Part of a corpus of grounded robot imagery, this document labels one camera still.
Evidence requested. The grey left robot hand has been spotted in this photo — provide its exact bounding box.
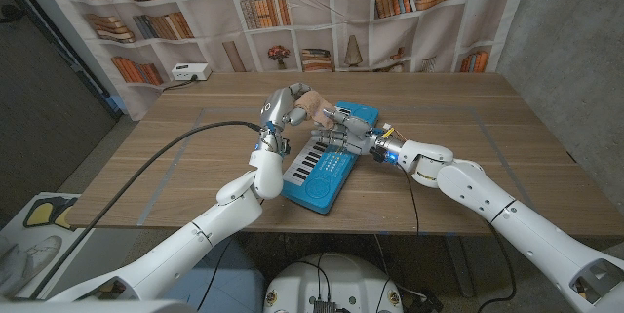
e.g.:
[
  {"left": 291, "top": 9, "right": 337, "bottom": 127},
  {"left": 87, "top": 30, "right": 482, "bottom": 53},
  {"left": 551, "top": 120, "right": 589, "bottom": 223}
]
[{"left": 253, "top": 82, "right": 313, "bottom": 158}]

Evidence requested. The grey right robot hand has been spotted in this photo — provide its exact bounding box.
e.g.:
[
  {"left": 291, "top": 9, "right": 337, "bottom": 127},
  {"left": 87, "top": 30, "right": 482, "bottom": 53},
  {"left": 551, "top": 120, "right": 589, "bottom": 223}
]
[{"left": 310, "top": 106, "right": 407, "bottom": 164}]

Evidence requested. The blue toy piano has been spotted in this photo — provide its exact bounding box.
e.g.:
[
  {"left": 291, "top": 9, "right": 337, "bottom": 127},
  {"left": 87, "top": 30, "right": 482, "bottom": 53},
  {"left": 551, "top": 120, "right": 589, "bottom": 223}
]
[{"left": 280, "top": 100, "right": 380, "bottom": 215}]

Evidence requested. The white power strip box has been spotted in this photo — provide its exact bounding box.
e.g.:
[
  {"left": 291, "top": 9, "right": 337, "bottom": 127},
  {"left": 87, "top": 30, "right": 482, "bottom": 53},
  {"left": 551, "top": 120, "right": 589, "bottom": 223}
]
[{"left": 171, "top": 62, "right": 213, "bottom": 82}]

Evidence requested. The printed bookshelf backdrop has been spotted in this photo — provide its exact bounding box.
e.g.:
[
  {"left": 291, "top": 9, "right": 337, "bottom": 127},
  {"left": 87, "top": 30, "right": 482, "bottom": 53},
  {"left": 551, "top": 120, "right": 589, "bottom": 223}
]
[{"left": 28, "top": 0, "right": 537, "bottom": 122}]

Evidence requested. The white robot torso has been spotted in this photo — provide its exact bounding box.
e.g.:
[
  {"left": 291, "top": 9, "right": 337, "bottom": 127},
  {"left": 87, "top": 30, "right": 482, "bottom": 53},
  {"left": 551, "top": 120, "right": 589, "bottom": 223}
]
[{"left": 262, "top": 253, "right": 404, "bottom": 313}]

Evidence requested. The grey table leg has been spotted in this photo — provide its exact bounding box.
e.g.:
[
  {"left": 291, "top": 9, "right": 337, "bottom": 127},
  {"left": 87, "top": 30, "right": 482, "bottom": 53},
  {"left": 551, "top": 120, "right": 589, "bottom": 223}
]
[{"left": 446, "top": 234, "right": 475, "bottom": 298}]

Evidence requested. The yellow and black floor mat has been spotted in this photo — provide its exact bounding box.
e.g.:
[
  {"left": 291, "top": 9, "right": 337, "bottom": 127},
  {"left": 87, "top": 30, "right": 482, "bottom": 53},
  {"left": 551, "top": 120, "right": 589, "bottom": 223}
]
[{"left": 22, "top": 195, "right": 79, "bottom": 231}]

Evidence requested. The white sneaker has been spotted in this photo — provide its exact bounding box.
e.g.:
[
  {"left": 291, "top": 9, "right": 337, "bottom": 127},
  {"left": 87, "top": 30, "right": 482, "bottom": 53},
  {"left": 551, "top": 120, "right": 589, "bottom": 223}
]
[{"left": 0, "top": 234, "right": 64, "bottom": 297}]

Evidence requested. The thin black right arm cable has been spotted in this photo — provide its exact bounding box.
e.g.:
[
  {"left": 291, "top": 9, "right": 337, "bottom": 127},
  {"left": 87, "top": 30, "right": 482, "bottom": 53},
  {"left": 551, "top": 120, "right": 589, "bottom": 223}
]
[{"left": 399, "top": 164, "right": 420, "bottom": 235}]

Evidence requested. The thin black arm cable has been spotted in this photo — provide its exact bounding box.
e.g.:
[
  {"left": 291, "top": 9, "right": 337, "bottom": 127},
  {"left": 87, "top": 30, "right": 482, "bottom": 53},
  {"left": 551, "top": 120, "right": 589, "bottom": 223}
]
[
  {"left": 196, "top": 237, "right": 234, "bottom": 312},
  {"left": 399, "top": 164, "right": 420, "bottom": 235}
]

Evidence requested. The black power strip cord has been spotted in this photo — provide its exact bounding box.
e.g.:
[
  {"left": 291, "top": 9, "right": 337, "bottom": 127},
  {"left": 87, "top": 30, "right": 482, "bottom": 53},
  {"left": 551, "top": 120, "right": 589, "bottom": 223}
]
[{"left": 162, "top": 74, "right": 199, "bottom": 93}]

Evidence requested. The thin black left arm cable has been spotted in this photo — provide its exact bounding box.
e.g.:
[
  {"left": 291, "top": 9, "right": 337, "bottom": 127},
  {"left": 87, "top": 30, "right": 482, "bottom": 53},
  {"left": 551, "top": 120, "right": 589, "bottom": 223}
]
[{"left": 196, "top": 237, "right": 234, "bottom": 312}]

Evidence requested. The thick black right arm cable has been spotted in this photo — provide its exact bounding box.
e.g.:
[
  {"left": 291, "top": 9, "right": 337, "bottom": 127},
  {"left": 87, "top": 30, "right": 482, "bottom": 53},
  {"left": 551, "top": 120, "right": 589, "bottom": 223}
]
[{"left": 475, "top": 219, "right": 518, "bottom": 313}]

